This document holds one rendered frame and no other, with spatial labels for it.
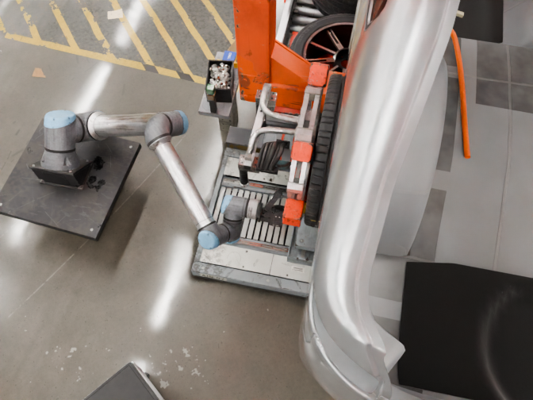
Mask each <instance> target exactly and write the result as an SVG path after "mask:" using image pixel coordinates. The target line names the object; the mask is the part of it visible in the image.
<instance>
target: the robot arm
mask: <svg viewBox="0 0 533 400"><path fill-rule="evenodd" d="M188 126H189V122H188V119H187V116H186V115H185V114H184V113H183V112H182V111H180V110H175V111H171V112H158V113H133V114H115V115H106V114H105V113H103V112H101V111H90V112H85V113H74V112H72V111H69V110H66V111H64V110H54V111H52V112H48V113H46V114H45V116H44V154H43V156H42V158H41V161H40V165H41V167H43V168H46V169H48V170H53V171H68V170H73V169H76V168H77V167H79V166H80V161H79V158H78V155H77V153H76V150H75V144H76V143H79V142H83V141H88V140H104V139H106V138H107V137H137V136H144V138H145V142H146V144H147V146H148V148H149V149H151V150H154V152H155V154H156V155H157V157H158V159H159V161H160V163H161V164H162V166H163V168H164V170H165V172H166V173H167V175H168V177H169V179H170V180H171V182H172V184H173V186H174V188H175V189H176V191H177V193H178V195H179V197H180V198H181V200H182V202H183V204H184V206H185V207H186V209H187V211H188V213H189V215H190V216H191V218H192V220H193V222H194V224H195V225H196V227H197V230H198V232H199V235H198V241H199V243H200V245H201V246H202V247H203V248H205V249H208V250H211V249H214V248H217V247H218V246H220V245H222V244H224V243H226V244H235V243H237V242H238V241H239V240H240V236H241V228H242V221H243V217H245V218H251V219H256V218H258V222H261V221H265V222H269V224H270V225H271V226H276V227H280V228H281V226H282V216H283V215H282V213H284V209H285V207H284V206H281V205H274V204H275V203H276V201H277V200H278V199H279V198H280V197H281V196H282V194H283V193H282V192H283V190H281V189H280V188H278V189H277V190H276V191H275V192H274V195H273V196H272V197H271V199H270V200H269V202H268V203H267V204H266V205H265V207H263V203H262V202H260V201H259V200H257V199H252V198H243V197H239V196H234V195H229V194H227V195H225V196H224V199H223V202H222V205H221V208H220V212H221V213H222V214H224V216H223V222H222V223H221V224H219V225H218V224H217V223H216V221H215V220H214V219H213V216H212V214H211V213H210V212H209V209H208V207H207V205H206V204H205V202H204V200H203V199H202V197H201V195H200V193H199V192H198V190H197V188H196V186H195V185H194V182H193V180H192V179H191V177H190V175H189V173H188V172H187V170H186V168H185V166H184V165H183V163H182V161H181V159H180V158H179V156H178V153H177V152H176V151H175V149H174V146H173V145H172V143H171V138H172V137H175V136H181V135H182V134H184V133H186V131H187V129H188ZM277 225H278V226H277Z"/></svg>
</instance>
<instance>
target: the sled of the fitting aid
mask: <svg viewBox="0 0 533 400"><path fill-rule="evenodd" d="M297 231H298V227H297V226H294V227H293V231H292V235H291V239H290V246H289V251H288V255H287V262H291V263H298V264H302V265H307V266H311V264H312V259H313V252H312V251H307V250H303V249H299V248H295V243H296V238H297Z"/></svg>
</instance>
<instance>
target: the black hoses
mask: <svg viewBox="0 0 533 400"><path fill-rule="evenodd" d="M284 148H286V149H289V148H290V141H287V140H279V139H277V140H276V141H270V142H266V143H264V144H263V146H262V147H261V150H260V153H259V158H258V163H257V164H256V168H255V171H259V172H264V173H269V174H273V175H277V174H278V167H275V166H276V164H277V163H278V161H279V160H280V158H281V156H282V153H283V152H284Z"/></svg>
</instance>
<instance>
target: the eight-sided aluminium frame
mask: <svg viewBox="0 0 533 400"><path fill-rule="evenodd" d="M323 91H324V88H323V87H315V86H310V85H308V86H306V88H305V93H304V101H303V104H302V108H301V115H300V119H299V122H298V127H297V130H296V134H295V139H294V141H296V140H298V141H302V142H307V143H312V140H313V135H314V136H315V138H316V130H317V125H318V123H319V119H320V104H321V99H322V95H323ZM312 101H314V103H313V108H312V109H311V107H312ZM306 110H311V111H312V115H311V119H310V122H309V128H303V125H304V122H305V114H306ZM310 164H312V161H311V163H306V162H302V166H301V163H297V161H296V160H292V163H291V168H290V176H289V179H288V183H287V189H286V192H287V198H292V199H297V200H302V201H304V200H305V192H306V185H307V181H308V177H309V169H310ZM296 166H297V170H296ZM295 171H296V174H295ZM300 173H301V176H300ZM294 176H295V178H294ZM299 176H300V178H299Z"/></svg>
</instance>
